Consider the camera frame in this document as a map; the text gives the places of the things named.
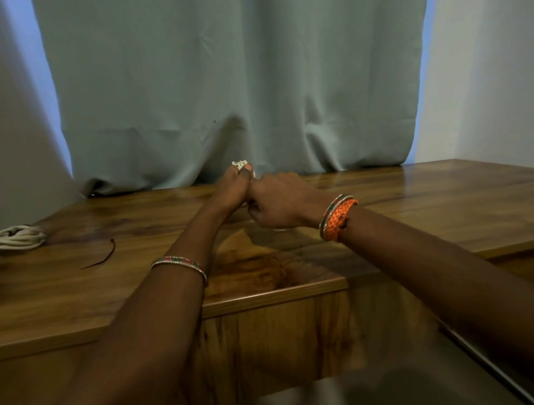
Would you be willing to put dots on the person's left forearm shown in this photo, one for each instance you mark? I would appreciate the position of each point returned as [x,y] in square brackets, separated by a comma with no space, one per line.
[142,334]

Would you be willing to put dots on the person's right hand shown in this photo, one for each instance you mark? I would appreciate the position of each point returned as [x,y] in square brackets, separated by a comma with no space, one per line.
[283,200]

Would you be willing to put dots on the wooden desk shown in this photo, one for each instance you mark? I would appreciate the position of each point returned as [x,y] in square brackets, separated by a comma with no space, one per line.
[292,258]

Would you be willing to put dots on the teal fabric curtain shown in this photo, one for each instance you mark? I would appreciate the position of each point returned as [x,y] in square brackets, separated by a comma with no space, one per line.
[250,62]

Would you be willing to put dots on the person's left hand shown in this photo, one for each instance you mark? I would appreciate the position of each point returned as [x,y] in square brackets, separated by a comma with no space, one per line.
[231,192]

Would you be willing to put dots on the person's right forearm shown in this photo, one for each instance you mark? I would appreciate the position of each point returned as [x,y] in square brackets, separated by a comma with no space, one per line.
[450,275]

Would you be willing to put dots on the silver beaded bangle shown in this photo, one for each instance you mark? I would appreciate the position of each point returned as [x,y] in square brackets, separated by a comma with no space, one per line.
[179,262]

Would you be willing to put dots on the short black twist tie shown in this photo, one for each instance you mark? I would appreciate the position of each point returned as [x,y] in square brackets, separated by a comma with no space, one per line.
[110,254]

